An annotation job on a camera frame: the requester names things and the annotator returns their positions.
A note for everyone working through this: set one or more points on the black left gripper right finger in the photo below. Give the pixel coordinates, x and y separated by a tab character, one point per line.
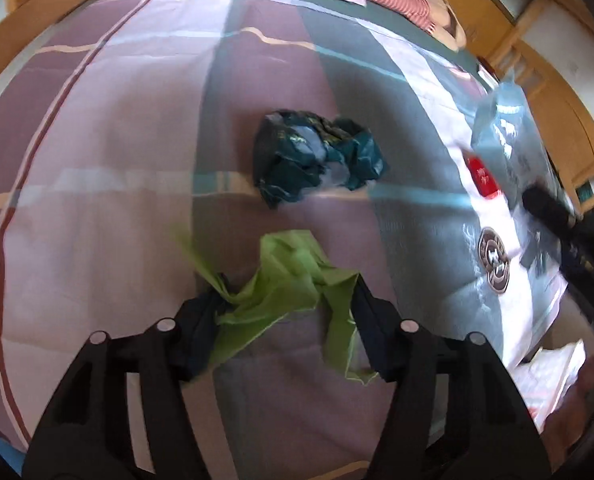
405	353

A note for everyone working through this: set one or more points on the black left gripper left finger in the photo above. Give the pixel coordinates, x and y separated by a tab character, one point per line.
175	351

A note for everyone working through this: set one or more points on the light green wrapper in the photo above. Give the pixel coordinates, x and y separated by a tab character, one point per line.
294	275

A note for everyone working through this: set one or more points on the light blue clear plastic package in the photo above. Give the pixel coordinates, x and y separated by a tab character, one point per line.
507	141

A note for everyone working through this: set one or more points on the dark teal bag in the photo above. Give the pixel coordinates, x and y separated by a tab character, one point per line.
297	153

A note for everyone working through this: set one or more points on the red cigarette box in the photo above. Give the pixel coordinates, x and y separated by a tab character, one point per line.
484	182

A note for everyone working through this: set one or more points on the white plastic trash bag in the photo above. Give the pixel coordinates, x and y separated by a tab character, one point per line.
546	377

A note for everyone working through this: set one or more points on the person right hand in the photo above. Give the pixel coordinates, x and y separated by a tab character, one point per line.
564	427

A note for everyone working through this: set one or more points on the plaid pink grey bedsheet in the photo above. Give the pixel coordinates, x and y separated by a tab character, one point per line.
137	121

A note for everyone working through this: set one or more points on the red striped plush doll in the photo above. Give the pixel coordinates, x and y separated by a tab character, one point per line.
435	17

